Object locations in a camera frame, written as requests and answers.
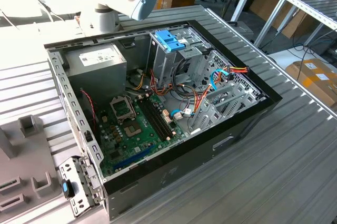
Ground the blue expansion slot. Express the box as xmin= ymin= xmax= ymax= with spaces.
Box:
xmin=113 ymin=144 xmax=155 ymax=171

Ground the plain large cardboard box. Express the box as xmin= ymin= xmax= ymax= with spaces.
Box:
xmin=249 ymin=0 xmax=316 ymax=38

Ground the blue data wire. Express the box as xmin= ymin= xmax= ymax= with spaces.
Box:
xmin=210 ymin=68 xmax=229 ymax=91

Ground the power supply wire bundle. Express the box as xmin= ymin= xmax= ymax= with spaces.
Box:
xmin=126 ymin=68 xmax=174 ymax=98

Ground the blue wire with white plug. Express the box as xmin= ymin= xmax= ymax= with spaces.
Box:
xmin=170 ymin=108 xmax=195 ymax=121

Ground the grey Dell power supply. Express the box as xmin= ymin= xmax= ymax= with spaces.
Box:
xmin=64 ymin=43 xmax=127 ymax=104

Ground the black RAM slot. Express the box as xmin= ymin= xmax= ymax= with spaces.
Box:
xmin=141 ymin=98 xmax=171 ymax=139
xmin=148 ymin=97 xmax=176 ymax=135
xmin=145 ymin=98 xmax=174 ymax=137
xmin=138 ymin=99 xmax=169 ymax=141

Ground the aluminium slat rack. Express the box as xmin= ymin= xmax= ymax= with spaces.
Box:
xmin=254 ymin=0 xmax=337 ymax=48

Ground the green motherboard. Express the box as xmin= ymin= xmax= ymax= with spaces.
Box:
xmin=97 ymin=94 xmax=190 ymax=177

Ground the silver perforated disk bay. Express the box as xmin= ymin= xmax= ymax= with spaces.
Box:
xmin=188 ymin=50 xmax=266 ymax=134

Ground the red fan wire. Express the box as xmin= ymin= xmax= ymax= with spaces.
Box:
xmin=80 ymin=89 xmax=98 ymax=131

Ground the grey parts rack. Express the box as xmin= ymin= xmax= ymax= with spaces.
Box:
xmin=0 ymin=115 xmax=66 ymax=224

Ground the cardboard box with white labels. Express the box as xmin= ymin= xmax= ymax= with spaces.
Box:
xmin=285 ymin=58 xmax=337 ymax=109

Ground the power wire with black plug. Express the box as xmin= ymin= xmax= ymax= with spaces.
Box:
xmin=193 ymin=65 xmax=250 ymax=116

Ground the silver drive cage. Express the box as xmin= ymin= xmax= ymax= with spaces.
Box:
xmin=146 ymin=25 xmax=214 ymax=90

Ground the open black PC case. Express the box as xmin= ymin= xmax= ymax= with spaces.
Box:
xmin=43 ymin=19 xmax=284 ymax=221

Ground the silver hinged card retainer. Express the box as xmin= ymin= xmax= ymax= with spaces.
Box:
xmin=58 ymin=155 xmax=105 ymax=218

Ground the blue plastic drive bracket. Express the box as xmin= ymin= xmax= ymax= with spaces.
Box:
xmin=155 ymin=29 xmax=186 ymax=53

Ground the black latch with blue stripe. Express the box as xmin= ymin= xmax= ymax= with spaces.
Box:
xmin=61 ymin=179 xmax=75 ymax=199

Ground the metal socket cover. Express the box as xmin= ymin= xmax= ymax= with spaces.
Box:
xmin=109 ymin=96 xmax=136 ymax=124

